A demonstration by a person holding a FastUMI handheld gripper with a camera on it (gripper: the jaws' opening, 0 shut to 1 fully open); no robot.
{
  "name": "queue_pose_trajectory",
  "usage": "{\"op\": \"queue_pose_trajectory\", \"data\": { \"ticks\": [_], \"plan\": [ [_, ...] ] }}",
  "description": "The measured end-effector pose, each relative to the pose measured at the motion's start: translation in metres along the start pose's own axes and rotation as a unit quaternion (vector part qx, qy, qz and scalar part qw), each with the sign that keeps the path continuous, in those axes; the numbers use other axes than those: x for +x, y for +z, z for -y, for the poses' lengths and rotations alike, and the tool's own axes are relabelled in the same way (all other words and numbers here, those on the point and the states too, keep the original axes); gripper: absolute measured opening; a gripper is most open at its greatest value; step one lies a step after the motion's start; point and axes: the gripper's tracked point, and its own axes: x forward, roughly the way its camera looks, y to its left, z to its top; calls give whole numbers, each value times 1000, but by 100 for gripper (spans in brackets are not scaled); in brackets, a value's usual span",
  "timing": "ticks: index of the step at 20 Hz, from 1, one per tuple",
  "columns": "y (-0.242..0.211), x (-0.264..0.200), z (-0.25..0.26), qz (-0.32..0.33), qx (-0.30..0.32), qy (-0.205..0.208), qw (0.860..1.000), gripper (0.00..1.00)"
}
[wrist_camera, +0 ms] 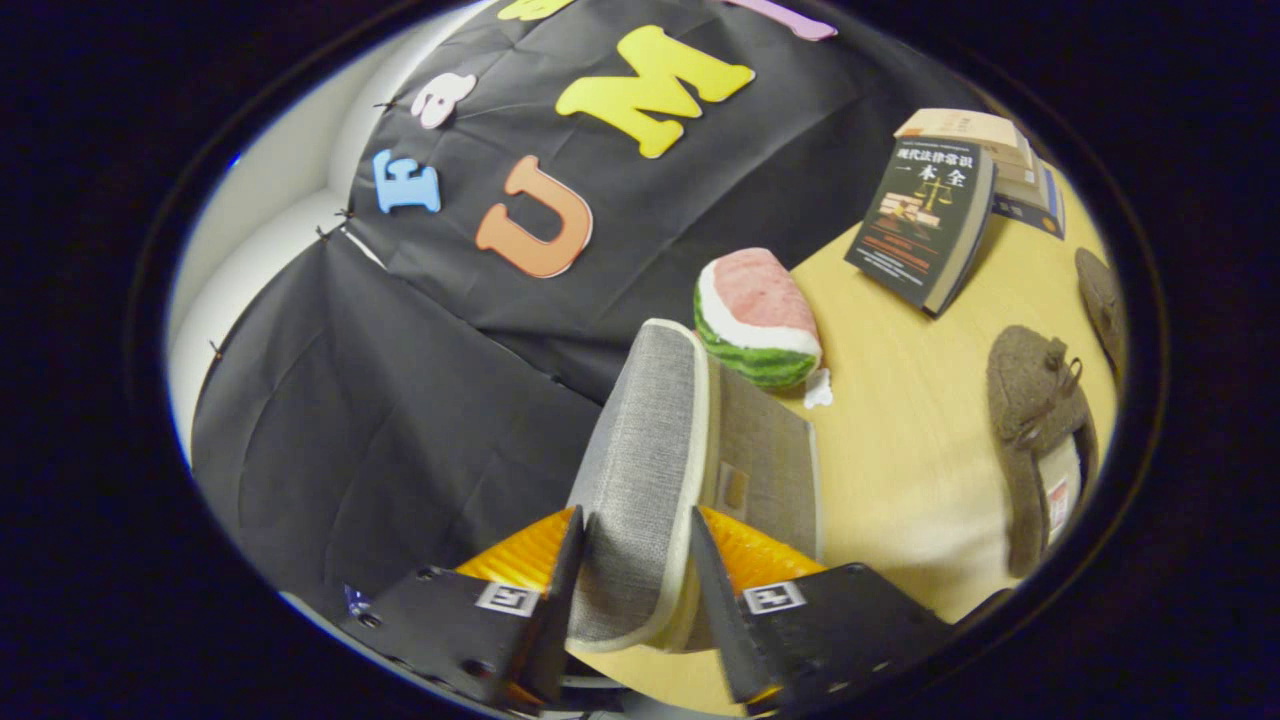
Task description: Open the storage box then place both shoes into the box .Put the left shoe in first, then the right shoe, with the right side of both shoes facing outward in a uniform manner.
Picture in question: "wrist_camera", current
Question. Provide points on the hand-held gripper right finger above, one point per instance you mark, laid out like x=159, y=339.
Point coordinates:
x=725, y=620

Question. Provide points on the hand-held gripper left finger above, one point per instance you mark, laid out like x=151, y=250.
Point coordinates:
x=560, y=620

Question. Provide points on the grey fabric storage box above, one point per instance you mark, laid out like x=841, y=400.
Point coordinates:
x=640, y=480

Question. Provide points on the brown fuzzy slipper shoe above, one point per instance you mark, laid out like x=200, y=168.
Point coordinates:
x=1030, y=400
x=1098, y=300

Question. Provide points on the black backdrop cloth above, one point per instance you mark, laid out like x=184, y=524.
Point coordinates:
x=400, y=400

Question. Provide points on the watermelon slice plush toy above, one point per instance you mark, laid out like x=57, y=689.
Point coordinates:
x=755, y=300

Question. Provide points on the black paperback book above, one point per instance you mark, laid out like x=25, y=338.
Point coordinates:
x=920, y=220

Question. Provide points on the blue cover book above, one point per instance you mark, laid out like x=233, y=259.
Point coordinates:
x=1040, y=215

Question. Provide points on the white spine book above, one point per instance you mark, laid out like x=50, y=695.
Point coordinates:
x=1020, y=180

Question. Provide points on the tan cover book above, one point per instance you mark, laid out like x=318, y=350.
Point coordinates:
x=960, y=125

